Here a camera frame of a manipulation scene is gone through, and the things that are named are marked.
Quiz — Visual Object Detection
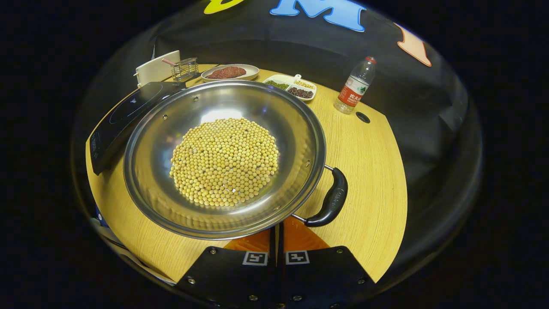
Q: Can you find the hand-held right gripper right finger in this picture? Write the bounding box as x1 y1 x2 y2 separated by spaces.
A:
278 217 378 309

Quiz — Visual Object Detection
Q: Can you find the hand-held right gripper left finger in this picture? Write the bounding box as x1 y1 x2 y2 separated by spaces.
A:
176 225 278 309

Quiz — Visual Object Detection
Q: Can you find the pile of soybeans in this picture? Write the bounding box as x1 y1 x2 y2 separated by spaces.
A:
169 117 280 208

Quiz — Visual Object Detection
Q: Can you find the steel pot with black handles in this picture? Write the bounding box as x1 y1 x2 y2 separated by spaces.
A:
123 79 349 241

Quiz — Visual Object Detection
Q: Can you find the black induction cooktop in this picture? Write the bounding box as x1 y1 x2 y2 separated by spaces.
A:
86 82 187 176

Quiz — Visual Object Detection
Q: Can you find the clear bottle with red label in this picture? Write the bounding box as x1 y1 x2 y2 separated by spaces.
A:
334 56 377 115

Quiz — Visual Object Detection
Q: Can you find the white divided dish of beans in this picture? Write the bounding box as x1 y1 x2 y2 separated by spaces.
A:
262 74 318 102

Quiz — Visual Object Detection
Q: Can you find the white round plate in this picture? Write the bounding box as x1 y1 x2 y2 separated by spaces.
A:
201 64 260 83

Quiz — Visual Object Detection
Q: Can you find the white toaster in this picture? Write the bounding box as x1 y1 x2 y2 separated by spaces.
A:
134 50 181 88

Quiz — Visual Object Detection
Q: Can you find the metal wire basket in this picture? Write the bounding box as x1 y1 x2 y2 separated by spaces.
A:
172 58 199 82

